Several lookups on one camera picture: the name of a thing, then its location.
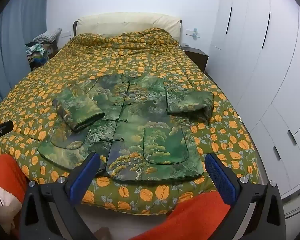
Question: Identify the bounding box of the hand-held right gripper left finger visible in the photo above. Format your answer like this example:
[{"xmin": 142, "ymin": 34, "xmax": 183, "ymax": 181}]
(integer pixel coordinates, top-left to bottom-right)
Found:
[{"xmin": 20, "ymin": 152, "xmax": 101, "ymax": 240}]

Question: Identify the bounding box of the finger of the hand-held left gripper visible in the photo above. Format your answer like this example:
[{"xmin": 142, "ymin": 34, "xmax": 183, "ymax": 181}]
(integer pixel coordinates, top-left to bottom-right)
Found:
[{"xmin": 0, "ymin": 121, "xmax": 14, "ymax": 148}]

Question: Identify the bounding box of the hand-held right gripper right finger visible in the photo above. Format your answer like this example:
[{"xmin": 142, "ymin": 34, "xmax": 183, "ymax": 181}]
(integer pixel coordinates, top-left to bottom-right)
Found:
[{"xmin": 204, "ymin": 152, "xmax": 287, "ymax": 240}]

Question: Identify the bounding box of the green landscape print jacket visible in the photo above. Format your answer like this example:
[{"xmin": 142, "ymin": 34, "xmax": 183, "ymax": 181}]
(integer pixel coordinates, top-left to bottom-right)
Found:
[{"xmin": 37, "ymin": 74, "xmax": 214, "ymax": 182}]

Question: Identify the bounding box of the pile of clothes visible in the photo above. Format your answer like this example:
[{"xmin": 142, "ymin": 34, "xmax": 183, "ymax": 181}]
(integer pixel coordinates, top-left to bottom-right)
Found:
[{"xmin": 25, "ymin": 41, "xmax": 59, "ymax": 70}]

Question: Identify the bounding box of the person's orange clothing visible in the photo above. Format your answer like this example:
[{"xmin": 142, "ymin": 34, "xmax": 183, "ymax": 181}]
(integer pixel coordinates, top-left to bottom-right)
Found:
[{"xmin": 130, "ymin": 191, "xmax": 232, "ymax": 240}]

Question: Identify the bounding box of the blue curtain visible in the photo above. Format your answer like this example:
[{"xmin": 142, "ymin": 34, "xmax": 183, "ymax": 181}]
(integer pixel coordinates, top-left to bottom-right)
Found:
[{"xmin": 0, "ymin": 0, "xmax": 48, "ymax": 110}]

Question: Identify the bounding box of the checked pillow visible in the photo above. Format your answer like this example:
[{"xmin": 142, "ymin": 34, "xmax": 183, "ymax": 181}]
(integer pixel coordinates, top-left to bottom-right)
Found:
[{"xmin": 32, "ymin": 28, "xmax": 62, "ymax": 44}]

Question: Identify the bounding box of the white wardrobe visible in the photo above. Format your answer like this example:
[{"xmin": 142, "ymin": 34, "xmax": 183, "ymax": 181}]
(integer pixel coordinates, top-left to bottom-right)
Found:
[{"xmin": 206, "ymin": 0, "xmax": 300, "ymax": 218}]

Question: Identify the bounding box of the dark wooden nightstand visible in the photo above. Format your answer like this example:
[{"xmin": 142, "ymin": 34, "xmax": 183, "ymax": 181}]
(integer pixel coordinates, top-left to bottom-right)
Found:
[{"xmin": 184, "ymin": 47, "xmax": 209, "ymax": 74}]

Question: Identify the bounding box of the orange floral green quilt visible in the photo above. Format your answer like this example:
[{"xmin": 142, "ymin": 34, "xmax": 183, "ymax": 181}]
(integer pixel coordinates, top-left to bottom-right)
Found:
[{"xmin": 0, "ymin": 27, "xmax": 259, "ymax": 215}]

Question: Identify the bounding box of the cream padded headboard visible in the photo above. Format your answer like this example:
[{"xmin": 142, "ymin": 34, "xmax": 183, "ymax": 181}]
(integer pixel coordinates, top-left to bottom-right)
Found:
[{"xmin": 73, "ymin": 12, "xmax": 182, "ymax": 43}]

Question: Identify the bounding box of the blue wall hook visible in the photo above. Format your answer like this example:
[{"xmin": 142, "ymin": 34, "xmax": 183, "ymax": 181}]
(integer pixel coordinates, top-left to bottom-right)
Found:
[{"xmin": 186, "ymin": 27, "xmax": 200, "ymax": 40}]

